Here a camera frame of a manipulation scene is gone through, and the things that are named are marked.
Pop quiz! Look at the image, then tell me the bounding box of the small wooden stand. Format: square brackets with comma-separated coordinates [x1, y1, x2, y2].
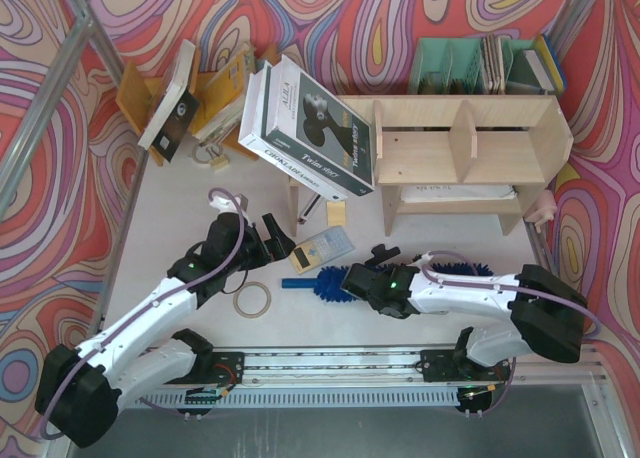
[287, 178, 299, 237]

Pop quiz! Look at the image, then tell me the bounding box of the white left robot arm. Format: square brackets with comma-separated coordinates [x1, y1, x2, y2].
[35, 188, 295, 448]

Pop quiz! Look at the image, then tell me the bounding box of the yellow paperback book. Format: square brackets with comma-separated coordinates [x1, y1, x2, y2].
[192, 45, 256, 145]

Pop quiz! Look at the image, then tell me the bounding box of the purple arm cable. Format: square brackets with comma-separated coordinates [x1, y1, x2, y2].
[419, 250, 601, 339]
[39, 187, 250, 442]

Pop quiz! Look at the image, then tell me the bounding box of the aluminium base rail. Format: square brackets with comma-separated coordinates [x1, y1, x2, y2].
[191, 345, 606, 388]

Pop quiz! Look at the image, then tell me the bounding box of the black cover white book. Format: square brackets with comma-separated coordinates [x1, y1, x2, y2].
[138, 39, 199, 162]

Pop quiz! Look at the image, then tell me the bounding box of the white Ciokladfabriken book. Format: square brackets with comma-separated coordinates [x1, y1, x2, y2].
[238, 61, 348, 202]

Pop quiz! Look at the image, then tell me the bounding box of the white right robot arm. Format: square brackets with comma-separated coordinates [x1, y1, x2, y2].
[341, 252, 590, 381]

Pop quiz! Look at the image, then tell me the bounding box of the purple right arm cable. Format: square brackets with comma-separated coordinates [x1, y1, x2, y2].
[419, 250, 601, 339]

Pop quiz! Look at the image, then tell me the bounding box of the pink pig figurine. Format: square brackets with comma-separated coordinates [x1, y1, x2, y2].
[524, 189, 557, 233]

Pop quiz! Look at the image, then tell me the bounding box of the large Twins story book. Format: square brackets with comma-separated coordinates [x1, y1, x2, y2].
[267, 57, 375, 196]

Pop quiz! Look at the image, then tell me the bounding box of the light wooden bookshelf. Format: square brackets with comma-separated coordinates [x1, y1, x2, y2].
[342, 93, 575, 237]

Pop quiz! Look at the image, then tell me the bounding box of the tape roll ring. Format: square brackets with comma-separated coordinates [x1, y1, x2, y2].
[233, 280, 273, 320]

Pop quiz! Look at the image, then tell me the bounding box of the blue cover book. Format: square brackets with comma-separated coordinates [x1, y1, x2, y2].
[524, 34, 568, 97]

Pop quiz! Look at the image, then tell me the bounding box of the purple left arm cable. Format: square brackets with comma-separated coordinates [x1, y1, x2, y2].
[39, 187, 250, 442]

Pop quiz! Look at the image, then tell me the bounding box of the blue microfiber duster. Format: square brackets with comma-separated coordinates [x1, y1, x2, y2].
[281, 262, 493, 303]

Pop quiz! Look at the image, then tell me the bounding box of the teal file organizer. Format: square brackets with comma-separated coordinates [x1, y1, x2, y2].
[408, 35, 555, 95]

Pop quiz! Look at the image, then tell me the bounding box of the brass padlock with ring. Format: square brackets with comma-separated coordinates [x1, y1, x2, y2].
[191, 144, 229, 171]

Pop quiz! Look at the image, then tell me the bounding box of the yellow sticky note pad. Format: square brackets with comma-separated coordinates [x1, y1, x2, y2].
[326, 201, 347, 227]

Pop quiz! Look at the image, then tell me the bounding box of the black white pen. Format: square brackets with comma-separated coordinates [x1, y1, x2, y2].
[297, 194, 323, 225]

